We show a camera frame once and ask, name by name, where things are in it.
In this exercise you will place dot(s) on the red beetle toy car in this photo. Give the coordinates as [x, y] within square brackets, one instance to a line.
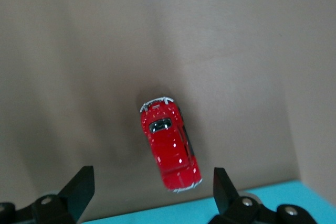
[168, 148]

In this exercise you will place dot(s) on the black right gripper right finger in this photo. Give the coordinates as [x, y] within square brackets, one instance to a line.
[225, 195]

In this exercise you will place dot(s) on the blue plastic box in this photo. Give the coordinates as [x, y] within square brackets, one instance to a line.
[170, 212]

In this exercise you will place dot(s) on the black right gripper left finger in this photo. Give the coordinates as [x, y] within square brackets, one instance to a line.
[76, 195]

